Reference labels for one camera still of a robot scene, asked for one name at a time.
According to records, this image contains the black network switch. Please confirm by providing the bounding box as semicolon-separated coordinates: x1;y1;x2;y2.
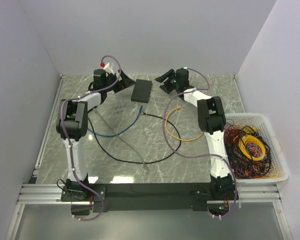
131;79;152;104

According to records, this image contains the aluminium rail frame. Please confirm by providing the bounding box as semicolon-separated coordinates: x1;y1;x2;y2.
9;74;292;240

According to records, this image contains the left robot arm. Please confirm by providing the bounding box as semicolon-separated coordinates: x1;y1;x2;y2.
56;69;136;201

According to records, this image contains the yellow ethernet cable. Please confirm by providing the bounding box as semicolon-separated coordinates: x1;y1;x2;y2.
165;106;205;143

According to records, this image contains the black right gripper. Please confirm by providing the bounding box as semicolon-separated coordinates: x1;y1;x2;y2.
153;69;179;95

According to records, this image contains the tangled wire bundle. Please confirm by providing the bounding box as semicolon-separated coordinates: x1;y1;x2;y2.
222;118;282;181

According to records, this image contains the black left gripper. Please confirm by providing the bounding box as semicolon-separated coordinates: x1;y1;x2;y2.
104;69;136;94

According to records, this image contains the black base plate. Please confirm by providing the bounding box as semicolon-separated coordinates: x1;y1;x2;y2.
60;182;238;213

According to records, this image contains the grey ethernet cable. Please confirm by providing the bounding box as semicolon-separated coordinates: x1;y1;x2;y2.
92;107;150;172

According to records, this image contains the black ethernet cable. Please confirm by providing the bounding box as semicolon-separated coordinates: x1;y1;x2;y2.
87;112;182;165

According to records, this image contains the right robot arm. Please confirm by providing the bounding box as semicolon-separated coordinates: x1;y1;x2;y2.
155;67;235;200

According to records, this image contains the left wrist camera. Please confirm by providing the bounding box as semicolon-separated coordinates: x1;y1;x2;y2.
100;62;115;75

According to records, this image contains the blue ethernet cable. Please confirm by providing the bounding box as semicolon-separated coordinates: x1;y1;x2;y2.
87;106;144;138

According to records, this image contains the white plastic basket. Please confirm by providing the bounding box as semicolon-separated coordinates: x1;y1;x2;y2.
223;113;289;184

